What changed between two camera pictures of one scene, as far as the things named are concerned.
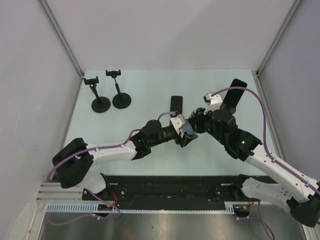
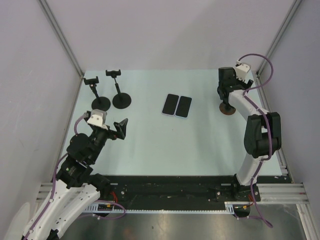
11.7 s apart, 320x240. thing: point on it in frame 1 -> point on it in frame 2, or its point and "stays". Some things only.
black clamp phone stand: [121, 100] stays
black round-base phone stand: [101, 104] stays
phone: [176, 104] -> [170, 102]
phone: [187, 128] -> [183, 107]
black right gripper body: [202, 122] -> [239, 82]
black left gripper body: [178, 139] -> [100, 137]
